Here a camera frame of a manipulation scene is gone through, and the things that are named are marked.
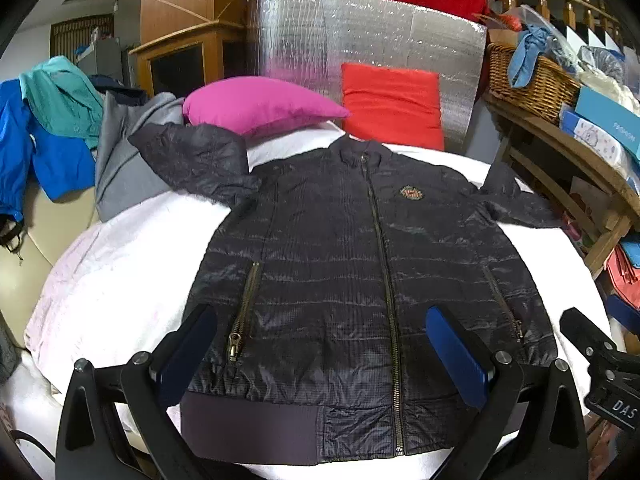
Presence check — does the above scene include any magenta pillow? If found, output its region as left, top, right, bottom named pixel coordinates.
left=182, top=76, right=349, bottom=139

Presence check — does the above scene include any teal shirt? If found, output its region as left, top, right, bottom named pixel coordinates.
left=18, top=55, right=104, bottom=150

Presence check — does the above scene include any white fluffy bed blanket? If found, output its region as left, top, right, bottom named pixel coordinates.
left=25, top=126, right=612, bottom=479

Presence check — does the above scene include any light blue cloth in basket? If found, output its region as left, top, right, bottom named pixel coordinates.
left=506, top=25, right=551, bottom=89

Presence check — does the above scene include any grey suit jacket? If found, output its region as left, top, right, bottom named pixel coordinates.
left=94, top=92, right=183, bottom=222

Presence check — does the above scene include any wooden side shelf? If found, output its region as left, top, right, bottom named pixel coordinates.
left=485, top=93, right=639, bottom=278

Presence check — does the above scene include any teal cardboard box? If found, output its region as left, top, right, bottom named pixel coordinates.
left=575, top=87, right=640, bottom=159

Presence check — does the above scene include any silver foil insulation mat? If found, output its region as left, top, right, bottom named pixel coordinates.
left=246, top=0, right=487, bottom=153

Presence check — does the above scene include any wicker basket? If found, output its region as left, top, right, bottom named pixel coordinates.
left=488, top=44, right=582, bottom=126

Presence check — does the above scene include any blue jacket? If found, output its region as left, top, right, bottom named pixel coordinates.
left=1, top=79, right=96, bottom=222

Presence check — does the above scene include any red pillow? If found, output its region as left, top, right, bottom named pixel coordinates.
left=342, top=63, right=445, bottom=151

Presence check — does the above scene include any black quilted jacket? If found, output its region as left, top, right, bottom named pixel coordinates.
left=130, top=125, right=556, bottom=465

